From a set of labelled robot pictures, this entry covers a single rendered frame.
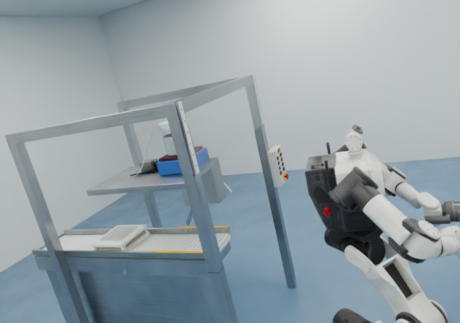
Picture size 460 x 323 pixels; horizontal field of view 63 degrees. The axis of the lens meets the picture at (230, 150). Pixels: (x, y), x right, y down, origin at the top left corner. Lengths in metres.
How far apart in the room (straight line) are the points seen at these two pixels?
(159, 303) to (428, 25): 4.16
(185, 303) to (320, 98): 3.66
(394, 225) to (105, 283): 1.81
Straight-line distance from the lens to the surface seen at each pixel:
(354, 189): 1.42
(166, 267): 2.15
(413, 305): 1.76
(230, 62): 5.60
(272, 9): 5.35
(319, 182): 1.60
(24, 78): 5.63
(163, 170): 1.96
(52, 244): 2.57
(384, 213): 1.38
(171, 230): 2.37
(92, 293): 2.73
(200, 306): 2.26
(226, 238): 2.16
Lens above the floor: 1.74
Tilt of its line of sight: 13 degrees down
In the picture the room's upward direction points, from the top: 13 degrees counter-clockwise
